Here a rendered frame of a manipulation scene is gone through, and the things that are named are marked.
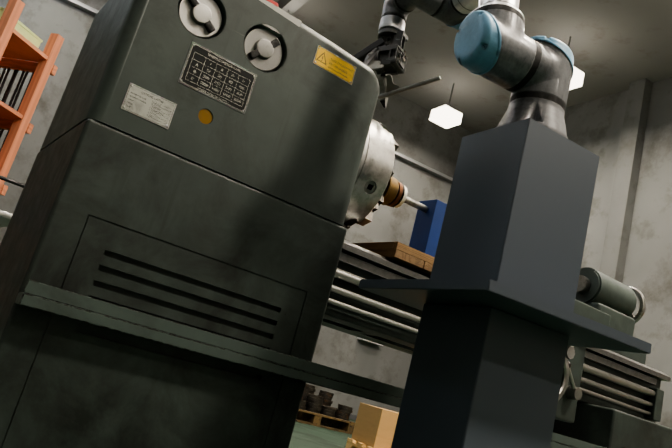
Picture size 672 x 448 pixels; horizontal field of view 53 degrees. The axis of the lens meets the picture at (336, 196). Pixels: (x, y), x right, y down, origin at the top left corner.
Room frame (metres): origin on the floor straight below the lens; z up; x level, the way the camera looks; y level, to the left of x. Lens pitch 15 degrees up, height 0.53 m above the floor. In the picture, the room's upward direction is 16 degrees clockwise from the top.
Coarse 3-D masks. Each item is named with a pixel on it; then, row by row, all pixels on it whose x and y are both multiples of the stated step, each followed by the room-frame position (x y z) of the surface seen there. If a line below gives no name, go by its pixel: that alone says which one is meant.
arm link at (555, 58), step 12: (540, 36) 1.25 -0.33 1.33; (540, 48) 1.23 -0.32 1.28; (552, 48) 1.24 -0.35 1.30; (564, 48) 1.25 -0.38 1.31; (540, 60) 1.22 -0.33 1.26; (552, 60) 1.24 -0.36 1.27; (564, 60) 1.25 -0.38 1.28; (528, 72) 1.23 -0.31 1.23; (540, 72) 1.23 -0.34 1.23; (552, 72) 1.24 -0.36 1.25; (564, 72) 1.25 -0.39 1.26; (528, 84) 1.25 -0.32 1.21; (540, 84) 1.25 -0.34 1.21; (552, 84) 1.24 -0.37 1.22; (564, 84) 1.25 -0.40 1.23; (564, 96) 1.26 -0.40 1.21
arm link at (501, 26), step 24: (480, 0) 1.26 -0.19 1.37; (504, 0) 1.22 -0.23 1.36; (480, 24) 1.19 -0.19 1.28; (504, 24) 1.19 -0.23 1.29; (456, 48) 1.26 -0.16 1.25; (480, 48) 1.19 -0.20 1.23; (504, 48) 1.19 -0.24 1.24; (528, 48) 1.21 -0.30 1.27; (480, 72) 1.24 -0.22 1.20; (504, 72) 1.23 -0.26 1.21
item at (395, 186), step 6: (390, 180) 1.77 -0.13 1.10; (396, 180) 1.80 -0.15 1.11; (390, 186) 1.77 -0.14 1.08; (396, 186) 1.79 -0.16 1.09; (402, 186) 1.81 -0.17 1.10; (384, 192) 1.78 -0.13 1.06; (390, 192) 1.78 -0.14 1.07; (396, 192) 1.79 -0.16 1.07; (402, 192) 1.80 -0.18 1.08; (384, 198) 1.79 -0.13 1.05; (390, 198) 1.79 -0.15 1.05; (396, 198) 1.80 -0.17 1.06; (402, 198) 1.81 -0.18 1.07; (384, 204) 1.82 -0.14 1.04; (390, 204) 1.82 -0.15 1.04; (396, 204) 1.82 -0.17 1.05
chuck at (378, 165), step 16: (384, 128) 1.69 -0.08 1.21; (368, 144) 1.59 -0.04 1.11; (384, 144) 1.62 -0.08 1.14; (368, 160) 1.59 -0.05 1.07; (384, 160) 1.61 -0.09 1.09; (368, 176) 1.60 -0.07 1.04; (384, 176) 1.62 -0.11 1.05; (352, 192) 1.61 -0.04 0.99; (352, 208) 1.65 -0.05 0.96; (368, 208) 1.66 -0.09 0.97
